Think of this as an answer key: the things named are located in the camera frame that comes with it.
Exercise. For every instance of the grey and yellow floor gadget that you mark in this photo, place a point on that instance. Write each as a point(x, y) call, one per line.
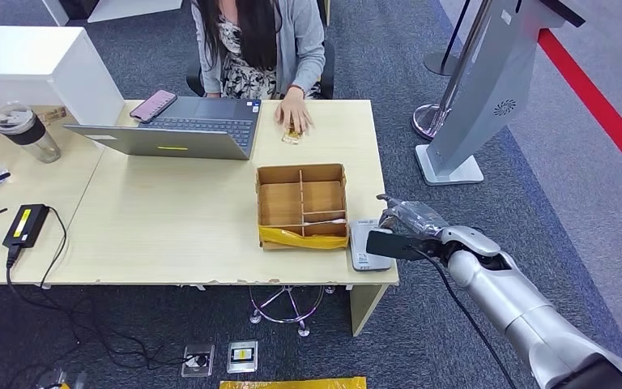
point(60, 382)

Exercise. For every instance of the chrome stanchion post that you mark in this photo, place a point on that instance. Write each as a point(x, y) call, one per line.
point(428, 121)

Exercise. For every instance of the chrome stool base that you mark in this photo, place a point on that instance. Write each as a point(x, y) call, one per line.
point(304, 328)

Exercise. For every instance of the person's left hand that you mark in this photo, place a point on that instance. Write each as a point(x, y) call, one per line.
point(295, 113)

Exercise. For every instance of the grey kiosk stand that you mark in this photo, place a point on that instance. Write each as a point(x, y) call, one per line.
point(493, 70)

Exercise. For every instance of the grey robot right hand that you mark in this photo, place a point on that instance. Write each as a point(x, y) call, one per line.
point(415, 220)

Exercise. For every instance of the floor socket with yellow label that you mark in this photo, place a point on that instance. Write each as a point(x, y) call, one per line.
point(242, 356)

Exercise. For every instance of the pale wooden desk leg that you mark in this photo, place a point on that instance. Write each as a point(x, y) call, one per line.
point(364, 309)

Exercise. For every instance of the open floor socket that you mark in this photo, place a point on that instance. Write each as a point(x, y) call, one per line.
point(198, 361)

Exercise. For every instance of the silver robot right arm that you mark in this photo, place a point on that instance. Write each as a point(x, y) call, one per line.
point(504, 295)

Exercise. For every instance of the grey laptop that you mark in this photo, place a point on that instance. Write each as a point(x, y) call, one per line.
point(182, 142)

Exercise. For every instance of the black power adapter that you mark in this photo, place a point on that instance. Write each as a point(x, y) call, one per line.
point(25, 225)

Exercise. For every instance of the small brown packet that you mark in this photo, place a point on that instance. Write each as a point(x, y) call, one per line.
point(54, 114)

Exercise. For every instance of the smartphone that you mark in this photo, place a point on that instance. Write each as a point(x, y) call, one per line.
point(152, 106)

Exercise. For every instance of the person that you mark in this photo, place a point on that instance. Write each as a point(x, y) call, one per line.
point(303, 43)

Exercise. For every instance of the divided cardboard box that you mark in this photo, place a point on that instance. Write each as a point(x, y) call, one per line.
point(280, 204)

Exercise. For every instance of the black stanchion post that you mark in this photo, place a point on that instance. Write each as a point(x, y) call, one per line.
point(440, 64)

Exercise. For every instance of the clear tumbler with lid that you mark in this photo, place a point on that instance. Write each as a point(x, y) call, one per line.
point(25, 131)

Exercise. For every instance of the grey card reader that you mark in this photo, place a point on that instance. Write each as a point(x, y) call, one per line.
point(362, 257)

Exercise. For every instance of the white stick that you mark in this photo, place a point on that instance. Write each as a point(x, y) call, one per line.
point(326, 221)

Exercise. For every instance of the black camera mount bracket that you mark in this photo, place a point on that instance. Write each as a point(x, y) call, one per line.
point(389, 245)

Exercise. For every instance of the yellow plastic bag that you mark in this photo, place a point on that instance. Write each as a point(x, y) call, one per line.
point(289, 384)

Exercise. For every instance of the white furniture unit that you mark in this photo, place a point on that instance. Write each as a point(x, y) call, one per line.
point(128, 8)

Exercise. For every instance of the yellow plastic strip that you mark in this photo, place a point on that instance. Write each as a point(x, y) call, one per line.
point(300, 240)

